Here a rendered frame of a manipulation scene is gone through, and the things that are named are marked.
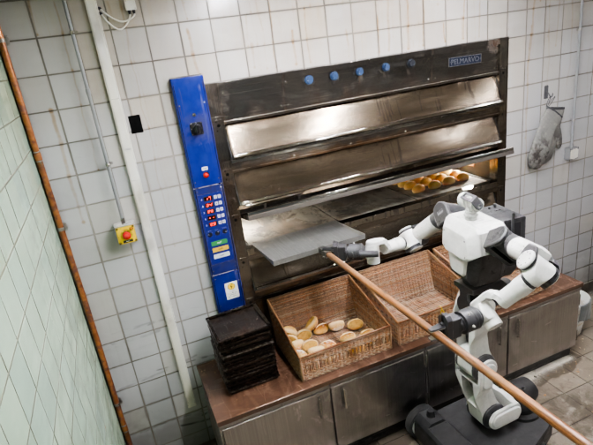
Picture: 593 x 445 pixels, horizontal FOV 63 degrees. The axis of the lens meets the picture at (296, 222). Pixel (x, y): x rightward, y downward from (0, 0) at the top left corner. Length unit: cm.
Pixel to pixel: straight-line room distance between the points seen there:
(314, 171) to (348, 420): 140
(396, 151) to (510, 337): 135
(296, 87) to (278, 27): 31
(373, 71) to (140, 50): 126
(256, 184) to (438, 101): 124
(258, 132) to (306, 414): 151
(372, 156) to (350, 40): 67
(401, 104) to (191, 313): 172
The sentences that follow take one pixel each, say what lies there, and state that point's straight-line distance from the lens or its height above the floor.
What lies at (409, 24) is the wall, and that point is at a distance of 302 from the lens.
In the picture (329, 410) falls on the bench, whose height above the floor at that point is 39.
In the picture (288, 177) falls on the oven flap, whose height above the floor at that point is 154.
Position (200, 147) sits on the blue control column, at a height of 180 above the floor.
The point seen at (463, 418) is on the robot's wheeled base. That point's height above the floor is 17.
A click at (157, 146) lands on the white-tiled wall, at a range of 253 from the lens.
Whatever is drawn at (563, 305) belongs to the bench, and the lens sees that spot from 358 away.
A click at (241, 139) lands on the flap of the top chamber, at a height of 180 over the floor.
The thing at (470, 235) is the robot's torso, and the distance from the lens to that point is 222.
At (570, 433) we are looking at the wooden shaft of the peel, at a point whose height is 120.
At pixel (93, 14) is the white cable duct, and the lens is 248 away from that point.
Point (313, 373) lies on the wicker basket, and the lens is 267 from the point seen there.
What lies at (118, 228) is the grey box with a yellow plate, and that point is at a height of 150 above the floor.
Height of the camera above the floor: 225
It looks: 20 degrees down
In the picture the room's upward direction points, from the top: 8 degrees counter-clockwise
